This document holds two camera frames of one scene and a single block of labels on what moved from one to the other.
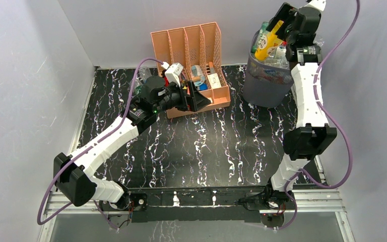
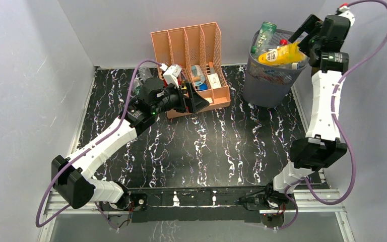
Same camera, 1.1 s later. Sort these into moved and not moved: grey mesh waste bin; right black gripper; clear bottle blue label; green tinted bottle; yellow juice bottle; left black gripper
Moved: yellow juice bottle; right black gripper
Not moved: left black gripper; grey mesh waste bin; clear bottle blue label; green tinted bottle
